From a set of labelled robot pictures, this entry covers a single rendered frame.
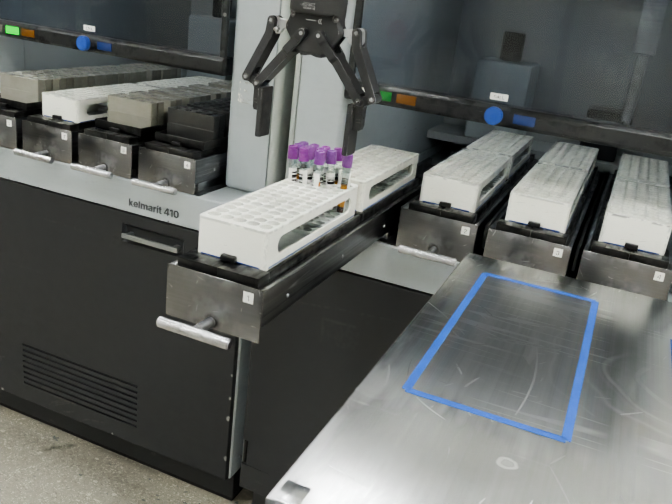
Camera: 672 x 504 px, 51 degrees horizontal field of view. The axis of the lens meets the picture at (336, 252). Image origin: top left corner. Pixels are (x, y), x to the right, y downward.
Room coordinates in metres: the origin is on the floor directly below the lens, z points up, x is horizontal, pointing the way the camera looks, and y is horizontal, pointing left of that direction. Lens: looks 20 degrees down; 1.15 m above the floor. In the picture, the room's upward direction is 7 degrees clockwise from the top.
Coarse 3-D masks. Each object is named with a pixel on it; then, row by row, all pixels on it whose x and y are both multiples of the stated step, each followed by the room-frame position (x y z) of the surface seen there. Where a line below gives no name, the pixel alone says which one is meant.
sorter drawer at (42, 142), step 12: (24, 120) 1.49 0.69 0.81; (36, 120) 1.48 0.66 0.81; (48, 120) 1.47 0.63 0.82; (60, 120) 1.48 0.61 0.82; (24, 132) 1.49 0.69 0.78; (36, 132) 1.47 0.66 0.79; (48, 132) 1.46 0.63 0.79; (60, 132) 1.45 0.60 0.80; (72, 132) 1.44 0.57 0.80; (24, 144) 1.49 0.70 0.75; (36, 144) 1.47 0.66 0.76; (48, 144) 1.46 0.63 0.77; (60, 144) 1.45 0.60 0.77; (72, 144) 1.44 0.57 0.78; (24, 156) 1.43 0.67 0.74; (36, 156) 1.42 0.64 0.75; (48, 156) 1.42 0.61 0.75; (60, 156) 1.45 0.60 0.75
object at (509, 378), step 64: (448, 320) 0.71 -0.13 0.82; (512, 320) 0.73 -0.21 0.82; (576, 320) 0.76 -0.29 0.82; (640, 320) 0.78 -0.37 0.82; (384, 384) 0.56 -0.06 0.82; (448, 384) 0.57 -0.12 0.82; (512, 384) 0.59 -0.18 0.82; (576, 384) 0.60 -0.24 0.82; (640, 384) 0.62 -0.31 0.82; (320, 448) 0.45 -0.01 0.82; (384, 448) 0.46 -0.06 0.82; (448, 448) 0.47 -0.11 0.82; (512, 448) 0.48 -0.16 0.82; (576, 448) 0.50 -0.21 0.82; (640, 448) 0.51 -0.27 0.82
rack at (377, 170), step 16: (368, 160) 1.26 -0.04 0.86; (384, 160) 1.28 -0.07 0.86; (400, 160) 1.29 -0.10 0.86; (416, 160) 1.35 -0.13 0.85; (352, 176) 1.13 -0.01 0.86; (368, 176) 1.14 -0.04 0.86; (384, 176) 1.18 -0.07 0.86; (400, 176) 1.33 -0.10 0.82; (368, 192) 1.12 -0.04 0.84; (384, 192) 1.19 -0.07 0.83
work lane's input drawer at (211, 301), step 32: (416, 192) 1.32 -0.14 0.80; (352, 224) 1.04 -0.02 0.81; (384, 224) 1.16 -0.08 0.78; (192, 256) 0.81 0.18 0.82; (224, 256) 0.81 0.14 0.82; (320, 256) 0.91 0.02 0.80; (352, 256) 1.03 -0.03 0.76; (192, 288) 0.79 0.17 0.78; (224, 288) 0.78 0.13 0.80; (256, 288) 0.76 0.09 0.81; (288, 288) 0.82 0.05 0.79; (160, 320) 0.76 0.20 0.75; (192, 320) 0.79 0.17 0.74; (224, 320) 0.78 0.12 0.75; (256, 320) 0.76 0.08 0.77
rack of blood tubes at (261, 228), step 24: (264, 192) 0.98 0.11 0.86; (288, 192) 0.98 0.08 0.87; (312, 192) 1.01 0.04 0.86; (336, 192) 1.02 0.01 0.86; (216, 216) 0.84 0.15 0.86; (240, 216) 0.85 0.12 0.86; (264, 216) 0.87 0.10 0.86; (288, 216) 0.88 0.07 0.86; (312, 216) 0.92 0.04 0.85; (336, 216) 1.02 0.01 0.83; (216, 240) 0.82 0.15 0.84; (240, 240) 0.81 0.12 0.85; (264, 240) 0.80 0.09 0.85; (288, 240) 0.94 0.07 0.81; (264, 264) 0.80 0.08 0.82
